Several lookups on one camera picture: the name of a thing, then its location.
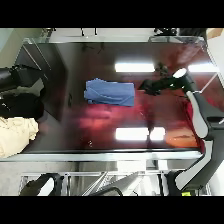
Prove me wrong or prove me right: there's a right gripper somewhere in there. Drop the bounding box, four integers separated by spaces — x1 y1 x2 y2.
137 77 168 97

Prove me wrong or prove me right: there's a blue T-shirt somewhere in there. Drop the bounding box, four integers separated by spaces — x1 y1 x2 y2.
83 77 136 108

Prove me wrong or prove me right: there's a dark green garment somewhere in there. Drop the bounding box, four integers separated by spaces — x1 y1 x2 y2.
15 77 46 98

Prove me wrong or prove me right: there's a black garment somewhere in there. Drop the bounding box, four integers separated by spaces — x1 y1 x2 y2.
0 92 46 120

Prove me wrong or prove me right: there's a cream garment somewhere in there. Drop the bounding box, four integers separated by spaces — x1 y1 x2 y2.
0 116 40 160

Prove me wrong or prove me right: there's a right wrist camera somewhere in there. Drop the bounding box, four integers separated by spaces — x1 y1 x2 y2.
155 62 170 78

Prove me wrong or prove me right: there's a silver frame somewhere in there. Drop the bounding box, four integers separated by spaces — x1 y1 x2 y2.
0 35 224 197

